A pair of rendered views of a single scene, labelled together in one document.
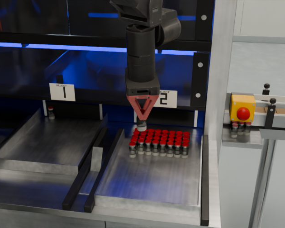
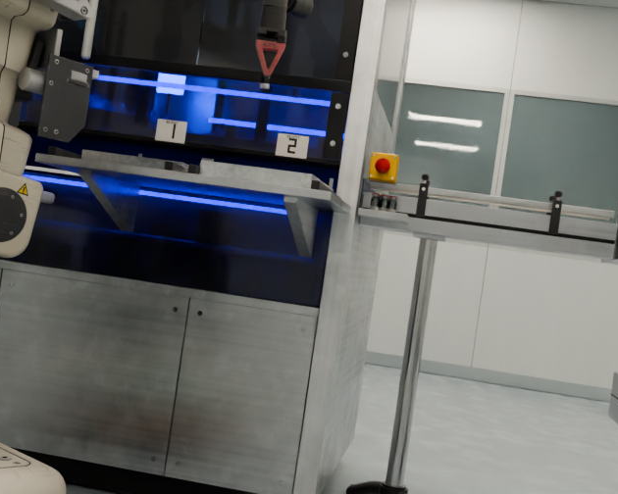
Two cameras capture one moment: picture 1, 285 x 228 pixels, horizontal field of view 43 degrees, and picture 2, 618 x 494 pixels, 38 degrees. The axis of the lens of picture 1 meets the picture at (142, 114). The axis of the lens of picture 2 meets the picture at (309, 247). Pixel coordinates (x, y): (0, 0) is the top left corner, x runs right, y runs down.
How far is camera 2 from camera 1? 155 cm
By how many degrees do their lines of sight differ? 28
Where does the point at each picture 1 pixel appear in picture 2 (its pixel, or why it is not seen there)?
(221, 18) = (363, 56)
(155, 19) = not seen: outside the picture
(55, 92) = (162, 131)
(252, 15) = (496, 329)
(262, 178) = (416, 306)
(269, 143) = (425, 248)
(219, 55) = (359, 96)
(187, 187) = not seen: hidden behind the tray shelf
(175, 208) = (286, 176)
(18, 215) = (54, 324)
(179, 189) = not seen: hidden behind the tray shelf
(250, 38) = (491, 375)
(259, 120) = (409, 204)
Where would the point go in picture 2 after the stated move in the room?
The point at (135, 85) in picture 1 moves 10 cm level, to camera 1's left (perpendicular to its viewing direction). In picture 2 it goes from (265, 27) to (221, 22)
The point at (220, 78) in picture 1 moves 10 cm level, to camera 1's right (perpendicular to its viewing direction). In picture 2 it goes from (360, 124) to (397, 129)
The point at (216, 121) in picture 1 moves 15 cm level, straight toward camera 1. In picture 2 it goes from (352, 179) to (341, 172)
